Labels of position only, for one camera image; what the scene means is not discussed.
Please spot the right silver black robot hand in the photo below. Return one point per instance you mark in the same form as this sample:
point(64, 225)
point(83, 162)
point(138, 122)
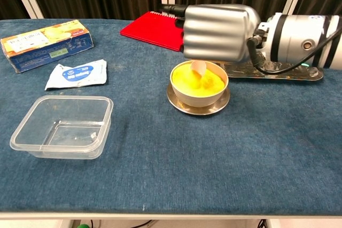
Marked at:
point(219, 33)

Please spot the white plastic spoon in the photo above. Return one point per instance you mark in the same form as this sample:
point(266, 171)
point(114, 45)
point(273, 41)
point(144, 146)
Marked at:
point(199, 67)

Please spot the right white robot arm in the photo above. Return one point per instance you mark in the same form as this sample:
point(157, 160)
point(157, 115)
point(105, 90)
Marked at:
point(294, 38)

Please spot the beige bowl yellow contents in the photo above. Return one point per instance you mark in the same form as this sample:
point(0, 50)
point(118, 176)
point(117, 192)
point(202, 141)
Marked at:
point(197, 97)

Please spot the silver metal plate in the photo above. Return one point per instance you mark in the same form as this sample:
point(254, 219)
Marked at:
point(199, 110)

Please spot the metal tray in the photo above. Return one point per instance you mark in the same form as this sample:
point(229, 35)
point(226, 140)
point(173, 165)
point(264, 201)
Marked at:
point(288, 74)

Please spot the red spiral notebook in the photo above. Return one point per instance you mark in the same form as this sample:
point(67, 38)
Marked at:
point(152, 30)

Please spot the blue table cloth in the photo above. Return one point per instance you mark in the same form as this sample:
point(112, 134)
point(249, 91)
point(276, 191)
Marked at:
point(171, 164)

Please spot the white blue wipes packet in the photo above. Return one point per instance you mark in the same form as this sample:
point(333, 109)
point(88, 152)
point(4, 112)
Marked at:
point(77, 74)

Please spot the blue yellow biscuit box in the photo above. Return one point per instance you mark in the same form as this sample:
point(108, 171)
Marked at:
point(45, 46)

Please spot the clear plastic container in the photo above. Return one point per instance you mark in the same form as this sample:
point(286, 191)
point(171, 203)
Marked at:
point(61, 129)

